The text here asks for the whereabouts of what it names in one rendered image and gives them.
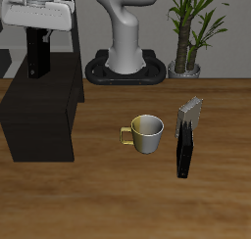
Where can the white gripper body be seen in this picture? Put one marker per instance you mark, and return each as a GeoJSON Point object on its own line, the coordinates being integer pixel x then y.
{"type": "Point", "coordinates": [39, 16]}

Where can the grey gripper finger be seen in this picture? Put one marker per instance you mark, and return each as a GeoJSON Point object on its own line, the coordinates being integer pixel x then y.
{"type": "Point", "coordinates": [46, 36]}

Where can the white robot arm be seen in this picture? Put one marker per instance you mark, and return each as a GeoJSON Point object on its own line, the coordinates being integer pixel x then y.
{"type": "Point", "coordinates": [125, 37]}

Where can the dark wooden cabinet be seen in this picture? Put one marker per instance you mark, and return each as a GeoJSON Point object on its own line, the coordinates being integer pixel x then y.
{"type": "Point", "coordinates": [36, 119]}

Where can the green pot plant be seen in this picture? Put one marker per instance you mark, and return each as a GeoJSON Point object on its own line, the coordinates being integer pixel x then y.
{"type": "Point", "coordinates": [183, 47]}

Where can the yellow and white mug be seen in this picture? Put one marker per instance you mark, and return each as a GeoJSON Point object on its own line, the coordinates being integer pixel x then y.
{"type": "Point", "coordinates": [147, 135]}

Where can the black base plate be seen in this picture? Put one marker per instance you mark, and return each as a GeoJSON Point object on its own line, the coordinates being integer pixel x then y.
{"type": "Point", "coordinates": [98, 73]}

